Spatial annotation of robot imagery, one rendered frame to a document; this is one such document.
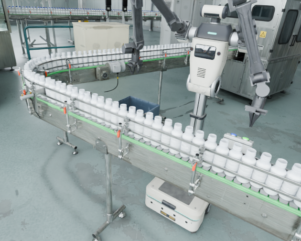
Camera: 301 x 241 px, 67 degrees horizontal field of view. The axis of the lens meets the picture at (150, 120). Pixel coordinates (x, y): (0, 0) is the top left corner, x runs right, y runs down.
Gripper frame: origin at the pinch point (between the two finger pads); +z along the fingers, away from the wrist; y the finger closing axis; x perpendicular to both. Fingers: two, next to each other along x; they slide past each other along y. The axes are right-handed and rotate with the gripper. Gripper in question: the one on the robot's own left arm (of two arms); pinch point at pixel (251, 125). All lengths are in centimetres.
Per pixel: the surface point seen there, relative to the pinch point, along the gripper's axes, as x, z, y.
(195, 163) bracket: -26.3, 21.3, -14.3
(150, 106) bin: 44, 11, -83
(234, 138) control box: -3.4, 8.4, -4.8
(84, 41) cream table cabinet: 220, -55, -373
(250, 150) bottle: -15.9, 9.3, 4.4
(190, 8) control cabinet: 524, -243, -307
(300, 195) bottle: -15.9, 20.0, 27.0
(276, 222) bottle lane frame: -12.8, 35.8, 22.9
